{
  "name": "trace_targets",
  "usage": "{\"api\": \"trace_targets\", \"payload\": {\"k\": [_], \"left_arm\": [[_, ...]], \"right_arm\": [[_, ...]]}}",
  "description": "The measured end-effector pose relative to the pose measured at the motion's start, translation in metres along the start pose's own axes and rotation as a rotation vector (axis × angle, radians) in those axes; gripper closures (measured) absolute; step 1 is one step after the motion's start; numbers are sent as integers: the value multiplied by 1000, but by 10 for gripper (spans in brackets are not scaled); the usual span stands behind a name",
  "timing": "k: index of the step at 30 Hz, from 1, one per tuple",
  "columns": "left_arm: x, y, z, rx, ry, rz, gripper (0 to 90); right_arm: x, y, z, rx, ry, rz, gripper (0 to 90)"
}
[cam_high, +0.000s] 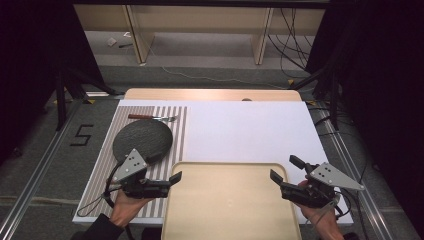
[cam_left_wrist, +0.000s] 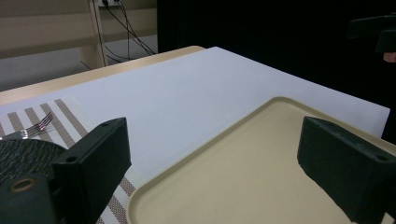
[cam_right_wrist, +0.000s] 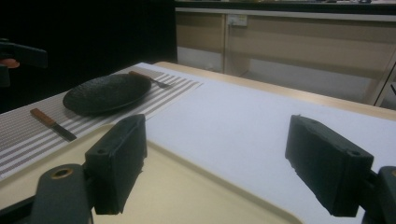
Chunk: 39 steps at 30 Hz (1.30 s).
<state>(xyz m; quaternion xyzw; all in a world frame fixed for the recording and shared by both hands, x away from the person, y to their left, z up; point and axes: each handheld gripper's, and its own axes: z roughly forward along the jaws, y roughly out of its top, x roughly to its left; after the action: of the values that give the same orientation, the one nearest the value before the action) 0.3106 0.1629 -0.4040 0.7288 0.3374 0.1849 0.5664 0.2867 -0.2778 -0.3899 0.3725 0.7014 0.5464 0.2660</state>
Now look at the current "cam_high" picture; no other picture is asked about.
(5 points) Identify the bundle of black cables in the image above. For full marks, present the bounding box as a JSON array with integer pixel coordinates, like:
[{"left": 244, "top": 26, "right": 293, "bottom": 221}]
[{"left": 267, "top": 7, "right": 315, "bottom": 80}]

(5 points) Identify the dark round textured plate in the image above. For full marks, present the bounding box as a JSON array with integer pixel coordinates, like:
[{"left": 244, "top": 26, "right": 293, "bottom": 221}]
[{"left": 112, "top": 119, "right": 174, "bottom": 165}]

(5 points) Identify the person's left hand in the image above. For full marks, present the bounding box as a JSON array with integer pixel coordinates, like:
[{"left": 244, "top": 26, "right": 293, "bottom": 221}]
[{"left": 109, "top": 189, "right": 152, "bottom": 229}]

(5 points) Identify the black curtain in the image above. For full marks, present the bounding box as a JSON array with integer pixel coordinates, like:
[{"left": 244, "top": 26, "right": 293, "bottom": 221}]
[
  {"left": 304, "top": 0, "right": 424, "bottom": 231},
  {"left": 0, "top": 0, "right": 107, "bottom": 164}
]

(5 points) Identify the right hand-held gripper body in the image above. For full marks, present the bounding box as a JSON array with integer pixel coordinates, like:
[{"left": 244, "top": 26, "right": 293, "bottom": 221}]
[{"left": 280, "top": 161, "right": 366, "bottom": 210}]

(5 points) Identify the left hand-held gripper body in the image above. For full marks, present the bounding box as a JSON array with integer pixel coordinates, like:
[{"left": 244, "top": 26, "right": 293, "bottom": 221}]
[{"left": 112, "top": 148, "right": 172, "bottom": 200}]

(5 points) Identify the person's right hand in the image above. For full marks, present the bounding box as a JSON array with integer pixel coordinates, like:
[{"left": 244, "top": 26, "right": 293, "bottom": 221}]
[{"left": 294, "top": 199, "right": 345, "bottom": 240}]

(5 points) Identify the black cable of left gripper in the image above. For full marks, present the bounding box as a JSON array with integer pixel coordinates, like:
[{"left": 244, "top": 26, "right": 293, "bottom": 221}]
[{"left": 76, "top": 162, "right": 125, "bottom": 218}]

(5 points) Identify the grey white striped placemat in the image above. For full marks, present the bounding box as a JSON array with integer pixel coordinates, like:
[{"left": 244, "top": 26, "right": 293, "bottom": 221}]
[{"left": 77, "top": 105, "right": 189, "bottom": 220}]

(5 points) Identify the black metal stand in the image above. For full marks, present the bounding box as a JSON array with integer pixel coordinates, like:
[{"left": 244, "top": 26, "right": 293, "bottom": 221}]
[
  {"left": 54, "top": 64, "right": 125, "bottom": 132},
  {"left": 292, "top": 61, "right": 342, "bottom": 132}
]

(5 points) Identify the fork with brown handle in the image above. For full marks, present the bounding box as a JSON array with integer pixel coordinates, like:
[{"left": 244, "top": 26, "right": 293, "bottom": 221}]
[{"left": 127, "top": 113, "right": 178, "bottom": 123}]

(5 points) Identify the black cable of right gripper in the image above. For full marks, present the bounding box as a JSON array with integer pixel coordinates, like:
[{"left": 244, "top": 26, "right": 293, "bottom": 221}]
[{"left": 333, "top": 188, "right": 369, "bottom": 240}]

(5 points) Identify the white board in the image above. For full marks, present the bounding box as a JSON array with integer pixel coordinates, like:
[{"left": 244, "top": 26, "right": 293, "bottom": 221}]
[{"left": 72, "top": 99, "right": 355, "bottom": 225}]

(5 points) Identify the light wooden table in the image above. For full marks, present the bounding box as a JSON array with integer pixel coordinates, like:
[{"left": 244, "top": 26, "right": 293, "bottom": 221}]
[{"left": 123, "top": 87, "right": 303, "bottom": 102}]

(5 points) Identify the light wooden shelf unit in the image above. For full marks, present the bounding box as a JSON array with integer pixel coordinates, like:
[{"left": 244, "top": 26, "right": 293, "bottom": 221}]
[{"left": 73, "top": 4, "right": 326, "bottom": 66}]

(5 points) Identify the beige plastic tray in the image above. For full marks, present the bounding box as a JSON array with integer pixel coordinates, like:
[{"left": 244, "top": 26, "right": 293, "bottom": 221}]
[{"left": 161, "top": 161, "right": 303, "bottom": 240}]

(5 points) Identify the aluminium floor rail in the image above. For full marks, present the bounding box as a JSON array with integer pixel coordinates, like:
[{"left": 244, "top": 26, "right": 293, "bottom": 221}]
[
  {"left": 319, "top": 108, "right": 395, "bottom": 240},
  {"left": 0, "top": 99, "right": 85, "bottom": 240}
]

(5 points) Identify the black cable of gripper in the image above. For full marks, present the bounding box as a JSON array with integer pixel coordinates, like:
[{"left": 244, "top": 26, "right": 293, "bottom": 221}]
[
  {"left": 76, "top": 162, "right": 125, "bottom": 218},
  {"left": 333, "top": 188, "right": 369, "bottom": 240}
]

